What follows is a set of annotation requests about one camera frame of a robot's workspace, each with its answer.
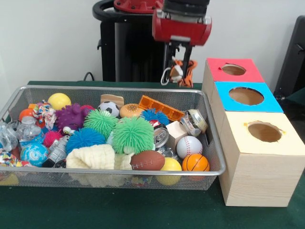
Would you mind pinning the orange striped plush tiger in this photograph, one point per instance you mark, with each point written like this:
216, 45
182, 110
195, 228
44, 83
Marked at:
187, 75

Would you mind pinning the orange basketball toy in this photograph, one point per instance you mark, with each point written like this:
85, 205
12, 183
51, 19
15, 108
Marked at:
195, 162

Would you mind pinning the silver mesh bin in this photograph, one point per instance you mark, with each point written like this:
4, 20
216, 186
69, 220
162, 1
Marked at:
190, 179

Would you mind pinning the dark green tablecloth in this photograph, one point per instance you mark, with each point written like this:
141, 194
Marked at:
119, 210

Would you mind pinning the yellow smooth ball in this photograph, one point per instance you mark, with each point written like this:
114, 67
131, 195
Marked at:
170, 164

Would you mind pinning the black upright panel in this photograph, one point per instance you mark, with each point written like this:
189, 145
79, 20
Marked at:
293, 55

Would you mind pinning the wooden three-hole box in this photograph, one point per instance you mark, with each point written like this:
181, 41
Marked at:
257, 176

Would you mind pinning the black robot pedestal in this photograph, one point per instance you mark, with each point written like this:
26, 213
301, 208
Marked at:
109, 47

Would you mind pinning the purple knobbly ball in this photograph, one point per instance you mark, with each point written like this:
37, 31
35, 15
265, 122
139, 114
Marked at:
69, 117

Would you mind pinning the blue spiky rubber ball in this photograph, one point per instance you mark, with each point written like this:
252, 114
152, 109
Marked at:
83, 140

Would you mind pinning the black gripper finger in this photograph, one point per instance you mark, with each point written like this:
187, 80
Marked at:
187, 57
169, 55

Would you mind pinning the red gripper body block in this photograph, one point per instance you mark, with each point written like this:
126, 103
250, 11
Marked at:
181, 31

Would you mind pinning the black and white soccer ball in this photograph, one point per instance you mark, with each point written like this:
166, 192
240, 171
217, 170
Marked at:
108, 108

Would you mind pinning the green cloth side table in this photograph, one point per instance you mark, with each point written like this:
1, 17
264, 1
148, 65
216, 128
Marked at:
299, 94

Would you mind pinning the green spiky rubber ball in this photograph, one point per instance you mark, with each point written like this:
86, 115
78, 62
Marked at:
132, 134
100, 122

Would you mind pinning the white baseball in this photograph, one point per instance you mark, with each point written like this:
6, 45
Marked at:
189, 147

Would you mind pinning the cream knitted cloth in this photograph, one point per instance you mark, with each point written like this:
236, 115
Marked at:
90, 156

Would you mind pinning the brown football toy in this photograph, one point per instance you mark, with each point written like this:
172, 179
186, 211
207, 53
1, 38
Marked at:
147, 160

